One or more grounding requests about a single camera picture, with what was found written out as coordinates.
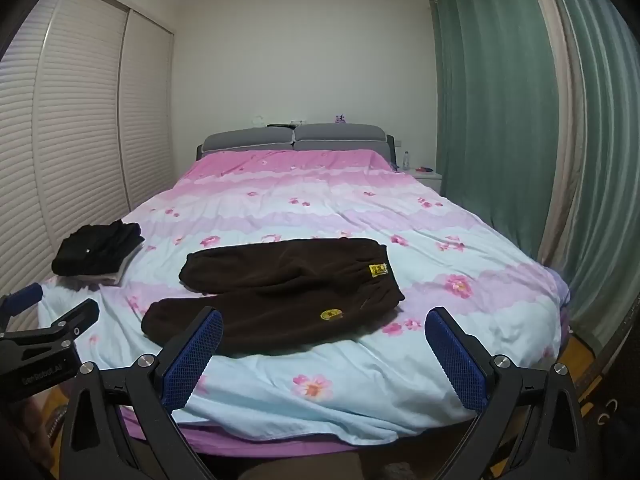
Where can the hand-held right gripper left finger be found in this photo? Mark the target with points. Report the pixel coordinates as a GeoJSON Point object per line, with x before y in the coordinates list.
{"type": "Point", "coordinates": [196, 355]}

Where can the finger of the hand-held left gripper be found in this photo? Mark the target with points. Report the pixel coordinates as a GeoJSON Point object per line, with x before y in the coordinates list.
{"type": "Point", "coordinates": [27, 294]}
{"type": "Point", "coordinates": [75, 317]}

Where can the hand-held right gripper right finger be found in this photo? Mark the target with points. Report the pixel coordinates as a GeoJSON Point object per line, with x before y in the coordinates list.
{"type": "Point", "coordinates": [456, 360]}

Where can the beige folded garment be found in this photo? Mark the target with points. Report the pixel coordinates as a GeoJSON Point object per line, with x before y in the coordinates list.
{"type": "Point", "coordinates": [118, 276]}

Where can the black folded garment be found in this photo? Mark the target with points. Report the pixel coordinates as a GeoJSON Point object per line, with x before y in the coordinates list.
{"type": "Point", "coordinates": [92, 247]}

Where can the purple bed sheet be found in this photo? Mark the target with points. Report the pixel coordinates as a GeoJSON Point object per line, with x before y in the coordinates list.
{"type": "Point", "coordinates": [250, 441]}

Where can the white louvered wardrobe door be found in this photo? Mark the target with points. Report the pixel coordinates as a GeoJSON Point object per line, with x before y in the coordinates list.
{"type": "Point", "coordinates": [147, 110]}
{"type": "Point", "coordinates": [65, 135]}

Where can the white nightstand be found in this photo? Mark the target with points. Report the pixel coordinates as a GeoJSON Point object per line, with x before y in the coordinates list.
{"type": "Point", "coordinates": [429, 180]}

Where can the pink floral duvet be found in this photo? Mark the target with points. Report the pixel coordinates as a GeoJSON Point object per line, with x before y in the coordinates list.
{"type": "Point", "coordinates": [350, 210]}

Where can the small red object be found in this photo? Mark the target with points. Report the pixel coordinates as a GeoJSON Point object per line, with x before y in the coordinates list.
{"type": "Point", "coordinates": [425, 168]}

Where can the clear water bottle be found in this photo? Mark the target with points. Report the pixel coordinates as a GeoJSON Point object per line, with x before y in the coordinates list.
{"type": "Point", "coordinates": [406, 161]}

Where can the beige curtain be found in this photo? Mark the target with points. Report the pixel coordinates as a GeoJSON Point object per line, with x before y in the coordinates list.
{"type": "Point", "coordinates": [562, 135]}

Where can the green curtain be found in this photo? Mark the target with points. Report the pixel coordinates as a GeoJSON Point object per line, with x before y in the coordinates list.
{"type": "Point", "coordinates": [490, 110]}
{"type": "Point", "coordinates": [605, 160]}

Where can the grey padded headboard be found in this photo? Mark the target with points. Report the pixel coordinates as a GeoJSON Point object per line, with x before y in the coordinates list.
{"type": "Point", "coordinates": [330, 135]}

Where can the small purple toy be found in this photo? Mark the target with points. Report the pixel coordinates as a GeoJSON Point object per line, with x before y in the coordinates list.
{"type": "Point", "coordinates": [340, 119]}

